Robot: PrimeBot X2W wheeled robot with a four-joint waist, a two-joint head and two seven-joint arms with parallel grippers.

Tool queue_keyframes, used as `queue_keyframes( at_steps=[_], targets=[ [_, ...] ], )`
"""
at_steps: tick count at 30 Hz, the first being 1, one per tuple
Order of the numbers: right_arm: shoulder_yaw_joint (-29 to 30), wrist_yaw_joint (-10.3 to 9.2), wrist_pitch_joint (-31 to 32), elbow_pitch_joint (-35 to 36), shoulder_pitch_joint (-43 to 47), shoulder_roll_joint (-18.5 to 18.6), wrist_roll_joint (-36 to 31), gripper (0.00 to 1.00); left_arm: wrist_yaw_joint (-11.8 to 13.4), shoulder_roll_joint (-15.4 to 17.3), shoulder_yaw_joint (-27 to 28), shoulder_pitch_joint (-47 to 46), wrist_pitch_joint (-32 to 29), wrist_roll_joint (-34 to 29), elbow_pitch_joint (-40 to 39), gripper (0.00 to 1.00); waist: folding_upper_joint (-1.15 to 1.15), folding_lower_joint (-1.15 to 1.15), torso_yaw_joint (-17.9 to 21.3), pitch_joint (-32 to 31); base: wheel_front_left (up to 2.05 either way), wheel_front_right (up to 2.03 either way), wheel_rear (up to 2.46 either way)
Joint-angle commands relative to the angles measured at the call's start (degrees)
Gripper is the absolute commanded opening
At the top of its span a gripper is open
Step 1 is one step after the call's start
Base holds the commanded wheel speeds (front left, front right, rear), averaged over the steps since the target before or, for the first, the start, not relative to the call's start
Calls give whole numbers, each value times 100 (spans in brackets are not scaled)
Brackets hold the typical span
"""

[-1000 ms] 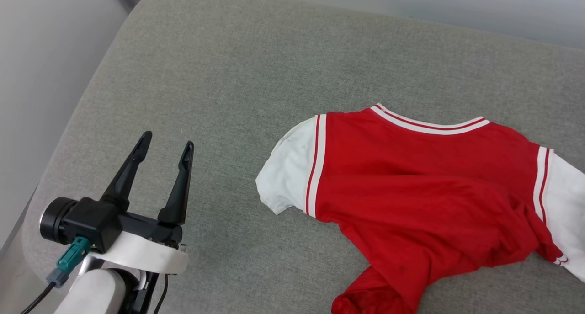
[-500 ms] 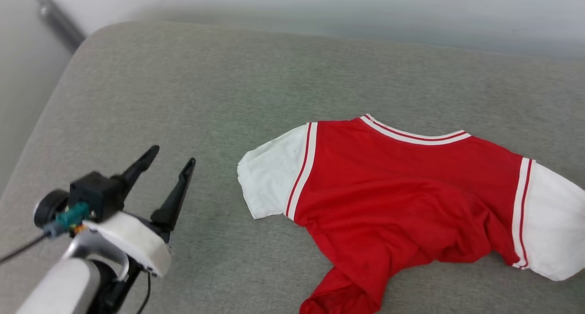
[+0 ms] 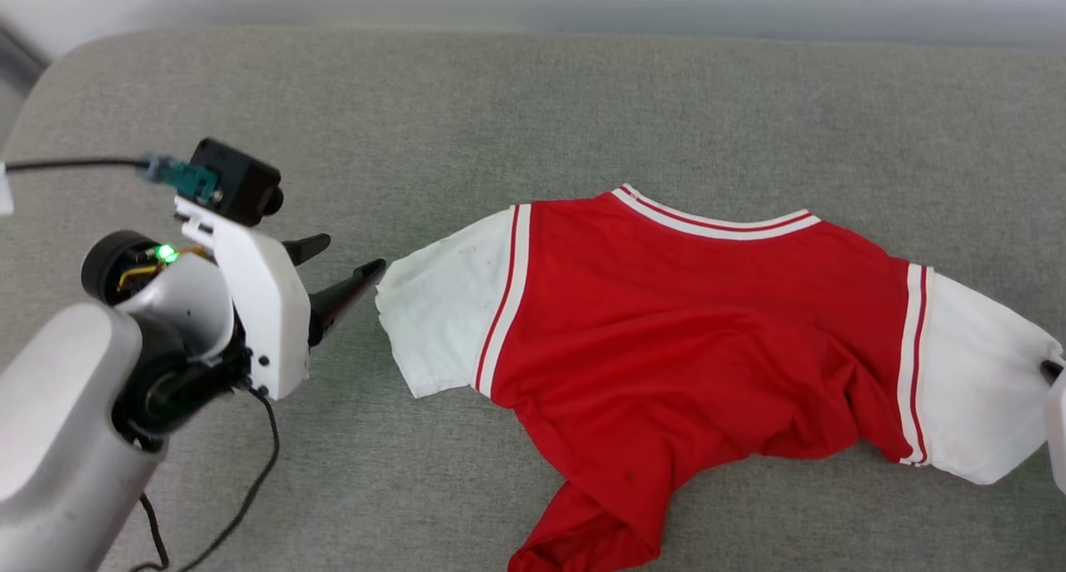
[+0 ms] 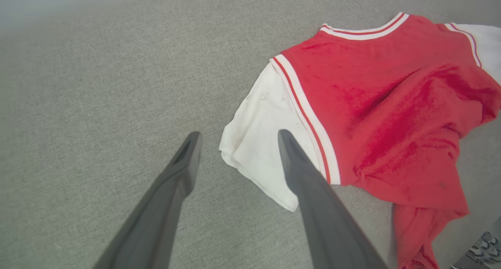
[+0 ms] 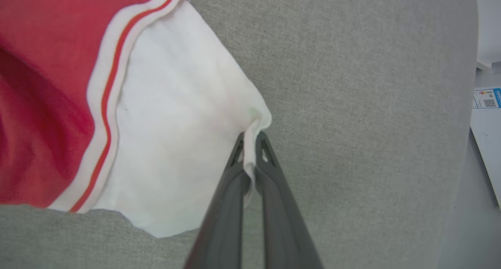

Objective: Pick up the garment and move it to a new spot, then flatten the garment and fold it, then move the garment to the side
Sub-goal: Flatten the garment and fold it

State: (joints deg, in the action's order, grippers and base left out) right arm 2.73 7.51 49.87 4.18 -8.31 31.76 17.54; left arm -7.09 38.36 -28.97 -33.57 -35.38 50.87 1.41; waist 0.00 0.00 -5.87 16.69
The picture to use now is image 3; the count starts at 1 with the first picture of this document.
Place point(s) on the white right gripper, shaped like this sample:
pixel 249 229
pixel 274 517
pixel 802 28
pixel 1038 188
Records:
pixel 1058 439

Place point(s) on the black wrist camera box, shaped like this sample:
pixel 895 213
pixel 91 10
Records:
pixel 237 181

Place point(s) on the grey fabric sofa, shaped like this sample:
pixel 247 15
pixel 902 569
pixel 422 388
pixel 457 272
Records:
pixel 500 97

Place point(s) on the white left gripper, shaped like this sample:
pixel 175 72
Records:
pixel 271 305

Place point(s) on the red and white shirt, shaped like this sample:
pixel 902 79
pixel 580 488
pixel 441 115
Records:
pixel 666 322

